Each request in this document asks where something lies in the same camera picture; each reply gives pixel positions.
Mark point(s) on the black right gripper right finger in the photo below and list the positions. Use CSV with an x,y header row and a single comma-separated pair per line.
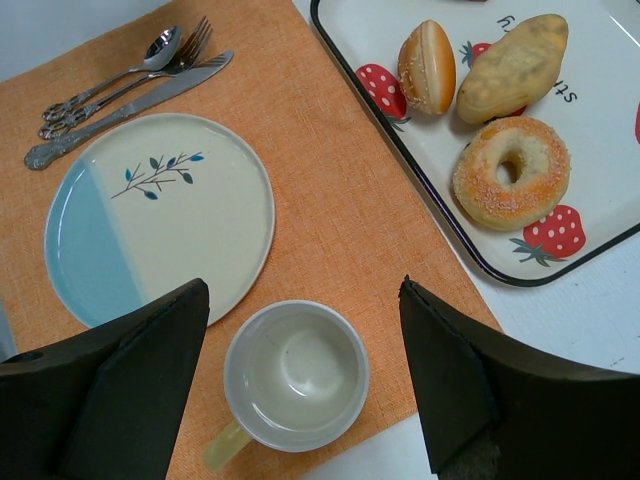
x,y
492,407

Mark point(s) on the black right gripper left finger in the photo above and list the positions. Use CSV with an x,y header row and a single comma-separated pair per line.
x,y
106,403

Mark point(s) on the sesame bread roll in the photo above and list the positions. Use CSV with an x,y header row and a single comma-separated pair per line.
x,y
427,69

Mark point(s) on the yellow mug white inside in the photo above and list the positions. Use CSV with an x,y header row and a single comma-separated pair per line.
x,y
296,377

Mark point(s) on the cream and blue plate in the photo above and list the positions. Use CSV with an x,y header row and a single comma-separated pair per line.
x,y
153,204

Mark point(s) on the orange woven placemat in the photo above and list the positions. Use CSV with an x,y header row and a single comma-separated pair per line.
x,y
349,225

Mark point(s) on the sugared bagel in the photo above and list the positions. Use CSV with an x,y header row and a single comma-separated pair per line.
x,y
513,172

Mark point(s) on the strawberry print tray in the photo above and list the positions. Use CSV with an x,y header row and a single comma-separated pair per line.
x,y
593,106

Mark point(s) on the long brown pastry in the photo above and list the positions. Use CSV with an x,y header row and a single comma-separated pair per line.
x,y
516,71

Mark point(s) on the silver fork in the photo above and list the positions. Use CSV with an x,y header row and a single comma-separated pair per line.
x,y
164,58

